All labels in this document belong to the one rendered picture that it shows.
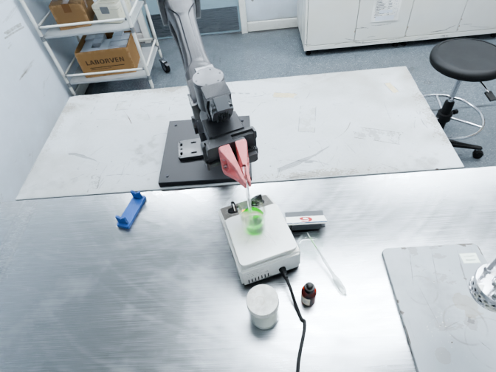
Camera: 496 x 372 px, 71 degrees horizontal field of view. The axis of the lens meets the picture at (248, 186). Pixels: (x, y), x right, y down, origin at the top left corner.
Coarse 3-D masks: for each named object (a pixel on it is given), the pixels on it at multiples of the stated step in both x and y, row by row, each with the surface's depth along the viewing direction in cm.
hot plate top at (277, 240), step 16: (272, 208) 74; (240, 224) 72; (272, 224) 72; (240, 240) 70; (256, 240) 69; (272, 240) 69; (288, 240) 69; (240, 256) 67; (256, 256) 67; (272, 256) 67
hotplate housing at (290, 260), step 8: (272, 200) 81; (224, 224) 75; (232, 248) 71; (296, 248) 70; (232, 256) 74; (280, 256) 69; (288, 256) 69; (296, 256) 69; (256, 264) 68; (264, 264) 68; (272, 264) 69; (280, 264) 70; (288, 264) 71; (296, 264) 72; (240, 272) 68; (248, 272) 68; (256, 272) 69; (264, 272) 70; (272, 272) 71; (280, 272) 71; (248, 280) 70; (256, 280) 72
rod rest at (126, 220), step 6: (132, 192) 88; (138, 192) 88; (132, 198) 90; (138, 198) 90; (144, 198) 90; (132, 204) 89; (138, 204) 88; (126, 210) 88; (132, 210) 87; (138, 210) 88; (126, 216) 86; (132, 216) 86; (120, 222) 85; (126, 222) 84; (132, 222) 86; (126, 228) 85
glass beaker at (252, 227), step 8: (256, 200) 68; (240, 208) 68; (264, 208) 66; (240, 216) 67; (264, 216) 67; (248, 224) 66; (256, 224) 66; (264, 224) 68; (248, 232) 69; (256, 232) 68
